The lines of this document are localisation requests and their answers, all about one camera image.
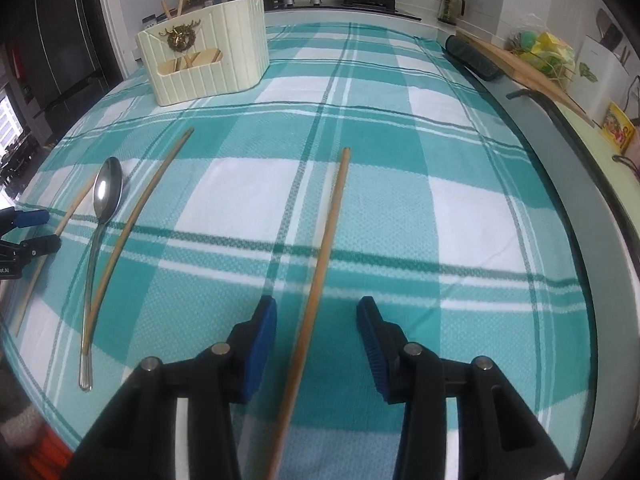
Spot spice jar rack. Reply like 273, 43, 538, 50
141, 13, 166, 29

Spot black rolled mat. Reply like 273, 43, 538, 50
444, 36, 504, 81

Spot metal spoon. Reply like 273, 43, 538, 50
78, 157, 124, 391

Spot dark water bottle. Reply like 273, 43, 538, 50
437, 0, 466, 26

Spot teal plaid tablecloth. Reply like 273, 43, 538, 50
1, 23, 592, 479

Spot white knife holder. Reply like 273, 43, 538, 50
567, 9, 629, 124

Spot wooden cutting board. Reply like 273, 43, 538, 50
456, 28, 594, 126

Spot black gas stove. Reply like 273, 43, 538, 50
264, 0, 422, 22

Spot black refrigerator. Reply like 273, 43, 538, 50
6, 0, 122, 136

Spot yellow printed cup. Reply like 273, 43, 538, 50
601, 101, 636, 155

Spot wooden chopstick beside spoon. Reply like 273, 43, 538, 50
160, 0, 172, 20

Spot wooden chopstick pair lower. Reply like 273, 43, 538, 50
80, 127, 194, 361

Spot bag of sponges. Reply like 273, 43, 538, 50
506, 13, 576, 90

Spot cream utensil holder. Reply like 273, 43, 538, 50
137, 0, 270, 106

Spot dining table with chairs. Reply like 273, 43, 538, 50
1, 133, 40, 186

